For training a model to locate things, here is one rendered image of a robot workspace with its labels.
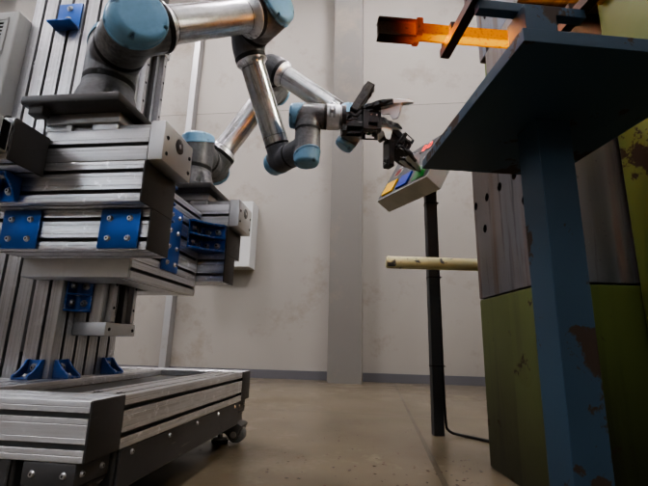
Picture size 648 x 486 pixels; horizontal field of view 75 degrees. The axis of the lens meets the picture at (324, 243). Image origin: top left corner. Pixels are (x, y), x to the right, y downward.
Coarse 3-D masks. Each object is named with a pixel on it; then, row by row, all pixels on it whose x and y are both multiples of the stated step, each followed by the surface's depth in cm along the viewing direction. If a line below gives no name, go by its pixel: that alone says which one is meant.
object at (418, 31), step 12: (384, 24) 89; (396, 24) 90; (408, 24) 90; (420, 24) 88; (432, 24) 89; (384, 36) 89; (396, 36) 89; (408, 36) 89; (420, 36) 89; (432, 36) 90; (444, 36) 90; (468, 36) 90; (480, 36) 90; (492, 36) 90; (504, 36) 90
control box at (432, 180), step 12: (432, 144) 178; (420, 156) 180; (396, 168) 197; (408, 180) 174; (420, 180) 164; (432, 180) 162; (444, 180) 165; (396, 192) 178; (408, 192) 174; (420, 192) 170; (432, 192) 167; (384, 204) 189; (396, 204) 185
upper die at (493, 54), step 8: (592, 16) 127; (504, 24) 131; (584, 24) 126; (592, 24) 127; (600, 24) 127; (576, 32) 126; (584, 32) 126; (592, 32) 126; (600, 32) 126; (496, 48) 137; (504, 48) 131; (488, 56) 143; (496, 56) 137; (488, 64) 143; (488, 72) 143
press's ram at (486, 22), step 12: (492, 0) 142; (504, 0) 132; (516, 0) 124; (528, 0) 123; (540, 0) 123; (552, 0) 123; (564, 0) 123; (576, 0) 123; (588, 12) 127; (480, 24) 151; (492, 24) 141; (480, 48) 150; (480, 60) 150
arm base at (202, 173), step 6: (192, 162) 143; (198, 162) 143; (192, 168) 142; (198, 168) 143; (204, 168) 144; (210, 168) 147; (192, 174) 141; (198, 174) 142; (204, 174) 144; (210, 174) 147; (192, 180) 139; (198, 180) 141; (204, 180) 142; (210, 180) 145
